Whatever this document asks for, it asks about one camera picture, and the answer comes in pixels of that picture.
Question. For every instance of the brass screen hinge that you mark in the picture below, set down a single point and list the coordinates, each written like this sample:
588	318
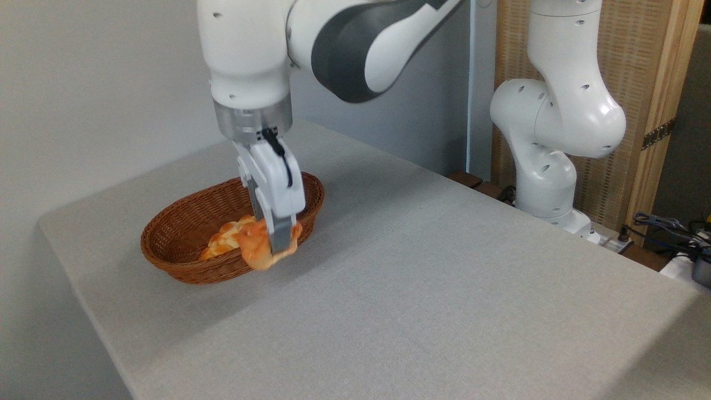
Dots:
658	134

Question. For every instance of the white vertical wall trim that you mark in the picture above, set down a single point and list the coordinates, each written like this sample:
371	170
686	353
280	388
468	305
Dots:
472	111

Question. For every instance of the brown wicker basket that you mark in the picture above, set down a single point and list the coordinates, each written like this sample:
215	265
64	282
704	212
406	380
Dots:
178	228

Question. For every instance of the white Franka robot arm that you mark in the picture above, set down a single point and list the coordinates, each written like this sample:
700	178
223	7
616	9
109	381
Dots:
250	50

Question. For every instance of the grey box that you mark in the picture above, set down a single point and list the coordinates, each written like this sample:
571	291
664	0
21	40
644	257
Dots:
702	272

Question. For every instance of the braided bread loaf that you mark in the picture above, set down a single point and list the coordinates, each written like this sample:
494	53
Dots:
222	241

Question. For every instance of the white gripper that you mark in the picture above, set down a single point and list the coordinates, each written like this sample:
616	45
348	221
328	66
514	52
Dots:
275	183

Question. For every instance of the round rose-shaped bread roll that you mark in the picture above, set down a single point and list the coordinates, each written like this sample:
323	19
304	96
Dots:
255	247

